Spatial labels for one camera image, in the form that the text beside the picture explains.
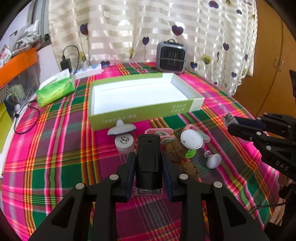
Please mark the white round lid green jar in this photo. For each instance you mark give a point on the white round lid green jar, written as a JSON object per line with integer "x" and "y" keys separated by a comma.
{"x": 192, "y": 141}

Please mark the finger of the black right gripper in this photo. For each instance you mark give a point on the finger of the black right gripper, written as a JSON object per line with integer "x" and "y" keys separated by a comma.
{"x": 254, "y": 136}
{"x": 276, "y": 124}

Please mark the grey small fan heater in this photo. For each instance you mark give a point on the grey small fan heater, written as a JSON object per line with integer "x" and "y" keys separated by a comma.
{"x": 171, "y": 57}

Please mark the black power adapter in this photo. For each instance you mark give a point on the black power adapter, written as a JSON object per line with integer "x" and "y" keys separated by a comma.
{"x": 66, "y": 64}

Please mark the orange storage box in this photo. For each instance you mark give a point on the orange storage box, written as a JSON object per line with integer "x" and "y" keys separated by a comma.
{"x": 17, "y": 65}

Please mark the wooden cabinet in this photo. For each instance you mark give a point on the wooden cabinet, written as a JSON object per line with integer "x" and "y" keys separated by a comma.
{"x": 269, "y": 90}

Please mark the pink silicone case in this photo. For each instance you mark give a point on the pink silicone case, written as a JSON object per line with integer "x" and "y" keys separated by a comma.
{"x": 166, "y": 134}

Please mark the plaid tablecloth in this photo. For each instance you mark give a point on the plaid tablecloth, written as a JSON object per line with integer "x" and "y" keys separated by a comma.
{"x": 55, "y": 148}

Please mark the black rectangular device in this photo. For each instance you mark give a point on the black rectangular device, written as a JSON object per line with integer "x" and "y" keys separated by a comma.
{"x": 149, "y": 167}

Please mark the pink carabiner clip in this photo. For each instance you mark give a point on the pink carabiner clip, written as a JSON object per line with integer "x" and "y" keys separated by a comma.
{"x": 205, "y": 137}

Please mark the white power strip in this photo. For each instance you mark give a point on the white power strip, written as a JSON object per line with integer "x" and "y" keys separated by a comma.
{"x": 87, "y": 72}

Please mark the white egg-shaped object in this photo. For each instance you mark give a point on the white egg-shaped object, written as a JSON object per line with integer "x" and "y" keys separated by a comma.
{"x": 213, "y": 161}

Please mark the small round metal bearing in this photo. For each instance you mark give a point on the small round metal bearing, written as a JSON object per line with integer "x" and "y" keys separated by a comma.
{"x": 207, "y": 153}

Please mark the green and white open box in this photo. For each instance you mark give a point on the green and white open box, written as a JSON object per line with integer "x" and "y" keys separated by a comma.
{"x": 139, "y": 97}

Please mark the heart pattern curtain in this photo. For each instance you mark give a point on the heart pattern curtain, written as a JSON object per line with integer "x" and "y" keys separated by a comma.
{"x": 220, "y": 36}

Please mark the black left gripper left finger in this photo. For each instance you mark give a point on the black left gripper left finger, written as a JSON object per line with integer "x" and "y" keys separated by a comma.
{"x": 89, "y": 212}

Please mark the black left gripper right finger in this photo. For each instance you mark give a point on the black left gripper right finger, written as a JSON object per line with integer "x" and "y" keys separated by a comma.
{"x": 208, "y": 210}

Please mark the white cone-shaped cap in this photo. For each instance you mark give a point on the white cone-shaped cap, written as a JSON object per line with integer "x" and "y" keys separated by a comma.
{"x": 121, "y": 128}

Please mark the green tissue pack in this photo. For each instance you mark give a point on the green tissue pack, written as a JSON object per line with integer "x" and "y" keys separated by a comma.
{"x": 55, "y": 87}

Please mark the brown walnut lower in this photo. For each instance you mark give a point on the brown walnut lower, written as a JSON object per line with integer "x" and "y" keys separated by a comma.
{"x": 190, "y": 169}

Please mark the white round cylinder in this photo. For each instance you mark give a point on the white round cylinder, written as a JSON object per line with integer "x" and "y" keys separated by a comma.
{"x": 124, "y": 143}

